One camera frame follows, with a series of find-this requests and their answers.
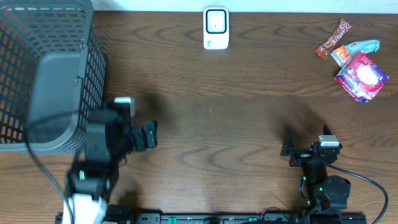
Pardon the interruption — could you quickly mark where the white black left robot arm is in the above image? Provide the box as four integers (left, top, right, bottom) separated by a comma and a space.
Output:
58, 103, 158, 224

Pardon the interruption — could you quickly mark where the small orange snack box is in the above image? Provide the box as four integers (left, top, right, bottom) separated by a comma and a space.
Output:
330, 45, 352, 68

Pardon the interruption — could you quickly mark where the red purple snack packet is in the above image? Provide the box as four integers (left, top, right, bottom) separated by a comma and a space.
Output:
334, 52, 389, 102

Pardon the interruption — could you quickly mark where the white barcode scanner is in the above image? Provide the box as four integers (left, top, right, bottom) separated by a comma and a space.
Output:
203, 7, 229, 50

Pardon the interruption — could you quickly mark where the black mounting rail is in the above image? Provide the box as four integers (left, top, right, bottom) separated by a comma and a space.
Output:
55, 212, 368, 224

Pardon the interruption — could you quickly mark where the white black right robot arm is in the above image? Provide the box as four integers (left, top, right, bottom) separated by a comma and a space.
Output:
280, 126, 351, 223

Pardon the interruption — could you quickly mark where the red orange candy bar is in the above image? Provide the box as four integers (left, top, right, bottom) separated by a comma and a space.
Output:
315, 19, 352, 60

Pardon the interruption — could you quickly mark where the grey plastic mesh basket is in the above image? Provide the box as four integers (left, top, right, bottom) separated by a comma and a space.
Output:
1, 0, 106, 154

